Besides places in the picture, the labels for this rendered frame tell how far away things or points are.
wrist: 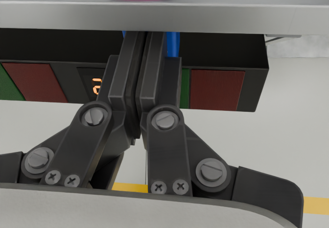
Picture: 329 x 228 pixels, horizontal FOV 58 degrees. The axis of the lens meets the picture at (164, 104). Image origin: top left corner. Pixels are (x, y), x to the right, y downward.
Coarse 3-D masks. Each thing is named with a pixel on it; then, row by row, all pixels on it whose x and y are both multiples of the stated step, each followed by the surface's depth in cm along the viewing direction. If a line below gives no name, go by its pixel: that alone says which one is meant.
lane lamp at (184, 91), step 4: (184, 72) 16; (188, 72) 16; (184, 76) 17; (188, 76) 17; (184, 80) 17; (188, 80) 17; (184, 84) 17; (188, 84) 17; (184, 88) 17; (188, 88) 17; (184, 92) 18; (188, 92) 18; (180, 96) 18; (184, 96) 18; (188, 96) 18; (180, 100) 18; (184, 100) 18; (180, 104) 19; (184, 104) 19; (184, 108) 19
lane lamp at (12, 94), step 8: (0, 64) 17; (0, 72) 18; (0, 80) 19; (8, 80) 18; (0, 88) 19; (8, 88) 19; (16, 88) 19; (0, 96) 20; (8, 96) 20; (16, 96) 20
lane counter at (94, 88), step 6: (78, 72) 17; (84, 72) 17; (90, 72) 17; (96, 72) 17; (102, 72) 17; (84, 78) 18; (90, 78) 18; (96, 78) 18; (84, 84) 18; (90, 84) 18; (96, 84) 18; (90, 90) 18; (96, 90) 18; (90, 96) 19; (96, 96) 19
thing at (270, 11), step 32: (0, 0) 10; (32, 0) 10; (64, 0) 10; (96, 0) 10; (128, 0) 10; (160, 0) 10; (192, 0) 9; (224, 0) 9; (256, 0) 9; (288, 0) 9; (320, 0) 9; (224, 32) 10; (256, 32) 10; (288, 32) 10; (320, 32) 10
